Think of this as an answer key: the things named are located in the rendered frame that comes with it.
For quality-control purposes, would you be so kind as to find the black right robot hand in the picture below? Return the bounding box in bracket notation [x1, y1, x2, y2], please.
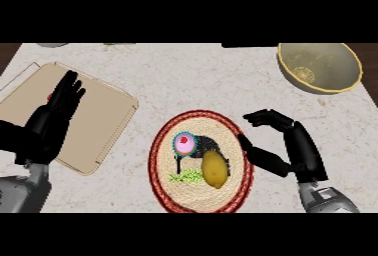
[237, 108, 330, 184]

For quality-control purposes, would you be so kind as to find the round woven red-rimmed placemat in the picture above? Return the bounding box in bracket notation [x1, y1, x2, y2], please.
[148, 109, 256, 214]

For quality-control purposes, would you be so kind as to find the beige cutting board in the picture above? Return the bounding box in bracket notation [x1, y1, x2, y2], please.
[0, 61, 141, 177]

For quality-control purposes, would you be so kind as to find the yellow-rimmed olive bowl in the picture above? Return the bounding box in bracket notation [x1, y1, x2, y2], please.
[277, 43, 365, 95]

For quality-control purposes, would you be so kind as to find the yellow lemon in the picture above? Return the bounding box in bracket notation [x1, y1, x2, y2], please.
[201, 150, 231, 190]

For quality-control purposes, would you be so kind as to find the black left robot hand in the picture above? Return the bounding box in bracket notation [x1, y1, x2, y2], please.
[0, 70, 88, 166]

